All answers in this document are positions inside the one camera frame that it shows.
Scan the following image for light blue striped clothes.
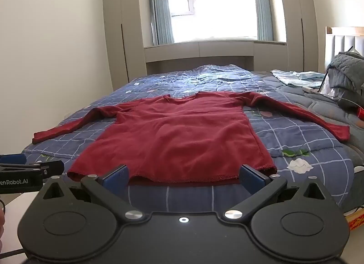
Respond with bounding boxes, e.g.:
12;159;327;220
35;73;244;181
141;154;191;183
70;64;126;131
270;69;326;87

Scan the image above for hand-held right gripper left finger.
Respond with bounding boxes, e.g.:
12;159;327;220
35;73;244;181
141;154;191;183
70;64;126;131
36;164;145;223

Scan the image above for beige window seat cabinet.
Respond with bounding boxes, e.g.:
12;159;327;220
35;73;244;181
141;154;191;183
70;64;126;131
143;40;288;75

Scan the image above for grey quilted bedspread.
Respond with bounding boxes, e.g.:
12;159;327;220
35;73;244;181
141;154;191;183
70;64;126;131
252;70;364;213

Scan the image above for white cable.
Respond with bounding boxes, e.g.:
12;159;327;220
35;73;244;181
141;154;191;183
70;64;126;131
312;90;362;111

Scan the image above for blue-grey curtain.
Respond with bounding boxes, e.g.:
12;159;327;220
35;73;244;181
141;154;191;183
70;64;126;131
250;0;274;41
149;0;175;46

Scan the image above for blue plaid floral quilt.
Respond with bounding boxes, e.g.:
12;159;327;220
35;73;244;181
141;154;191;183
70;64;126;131
21;64;356;214

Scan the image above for grey quilt pile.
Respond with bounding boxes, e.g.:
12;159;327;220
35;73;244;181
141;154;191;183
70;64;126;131
325;51;364;108

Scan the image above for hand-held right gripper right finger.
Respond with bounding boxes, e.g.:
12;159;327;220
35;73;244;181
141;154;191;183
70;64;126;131
222;164;331;222

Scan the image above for beige wardrobe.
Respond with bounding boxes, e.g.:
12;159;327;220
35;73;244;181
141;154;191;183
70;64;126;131
276;0;323;72
102;0;147;91

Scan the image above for orange box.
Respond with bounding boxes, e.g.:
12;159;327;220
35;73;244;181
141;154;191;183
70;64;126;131
345;206;364;232

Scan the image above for window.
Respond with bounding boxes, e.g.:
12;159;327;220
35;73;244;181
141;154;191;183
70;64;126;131
166;0;259;44

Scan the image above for red long-sleeved sweater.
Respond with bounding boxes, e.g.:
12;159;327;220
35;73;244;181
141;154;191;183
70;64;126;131
32;91;350;187

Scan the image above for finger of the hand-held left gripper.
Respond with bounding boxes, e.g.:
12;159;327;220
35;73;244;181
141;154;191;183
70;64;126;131
0;154;28;165
0;160;65;179

